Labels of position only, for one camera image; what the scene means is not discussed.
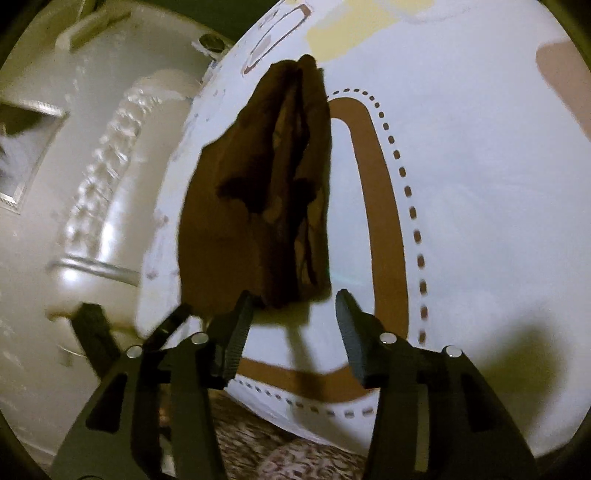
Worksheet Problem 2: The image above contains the bed with patterned white sheet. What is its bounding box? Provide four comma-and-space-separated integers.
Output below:
136, 0, 591, 462

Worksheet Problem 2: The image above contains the cream tufted leather headboard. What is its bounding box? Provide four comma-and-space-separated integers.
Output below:
28, 69, 204, 416

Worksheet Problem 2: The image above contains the small white bedside item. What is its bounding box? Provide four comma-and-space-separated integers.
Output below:
191, 33, 234, 58

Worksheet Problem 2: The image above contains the brown plaid sweater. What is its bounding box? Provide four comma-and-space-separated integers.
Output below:
178, 54, 333, 311

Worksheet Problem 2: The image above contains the person's patterned clothing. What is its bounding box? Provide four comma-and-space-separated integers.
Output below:
159, 392, 370, 480

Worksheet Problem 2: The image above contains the white wall fixture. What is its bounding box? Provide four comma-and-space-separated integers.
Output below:
54, 6, 134, 51

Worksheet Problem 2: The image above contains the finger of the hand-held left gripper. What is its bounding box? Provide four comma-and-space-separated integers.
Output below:
71, 302, 122, 372
142, 302, 194, 354

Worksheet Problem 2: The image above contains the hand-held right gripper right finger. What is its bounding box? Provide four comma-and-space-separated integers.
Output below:
335, 288, 541, 480

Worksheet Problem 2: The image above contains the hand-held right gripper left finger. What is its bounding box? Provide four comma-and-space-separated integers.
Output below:
48, 291, 254, 480

